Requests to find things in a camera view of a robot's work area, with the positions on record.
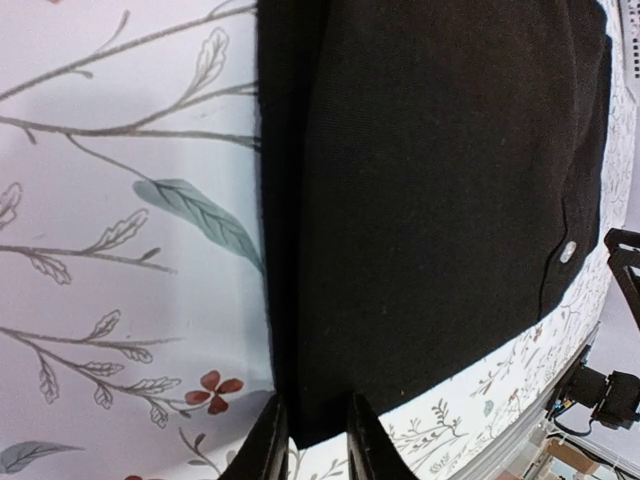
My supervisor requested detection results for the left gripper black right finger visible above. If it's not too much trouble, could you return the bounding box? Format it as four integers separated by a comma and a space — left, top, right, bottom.
346, 394, 418, 480

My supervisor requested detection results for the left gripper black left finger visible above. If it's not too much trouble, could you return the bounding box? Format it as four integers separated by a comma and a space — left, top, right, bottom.
219, 394, 289, 480

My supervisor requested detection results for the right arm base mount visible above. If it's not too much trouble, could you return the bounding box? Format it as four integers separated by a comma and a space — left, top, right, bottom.
548, 364, 639, 438

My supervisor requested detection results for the black long sleeve shirt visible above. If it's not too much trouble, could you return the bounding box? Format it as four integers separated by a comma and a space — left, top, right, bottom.
257, 1, 612, 448

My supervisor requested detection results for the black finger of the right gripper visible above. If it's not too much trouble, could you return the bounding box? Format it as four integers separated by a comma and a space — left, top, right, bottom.
604, 228, 640, 327

